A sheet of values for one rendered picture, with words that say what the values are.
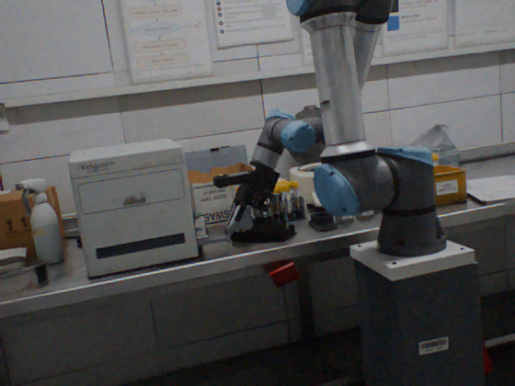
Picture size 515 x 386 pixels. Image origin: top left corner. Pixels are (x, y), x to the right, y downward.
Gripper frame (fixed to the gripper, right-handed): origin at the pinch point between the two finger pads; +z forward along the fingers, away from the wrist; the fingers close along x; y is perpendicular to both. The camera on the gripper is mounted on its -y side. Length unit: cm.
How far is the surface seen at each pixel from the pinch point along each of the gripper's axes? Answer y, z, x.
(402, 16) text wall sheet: 51, -95, 58
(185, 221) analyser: -12.8, 1.0, -4.5
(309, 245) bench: 20.0, -4.7, -8.5
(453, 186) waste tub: 61, -36, 0
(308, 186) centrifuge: 27.6, -19.6, 25.6
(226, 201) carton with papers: 3.7, -5.3, 25.0
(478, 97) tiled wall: 98, -81, 60
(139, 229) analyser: -23.0, 6.6, -4.5
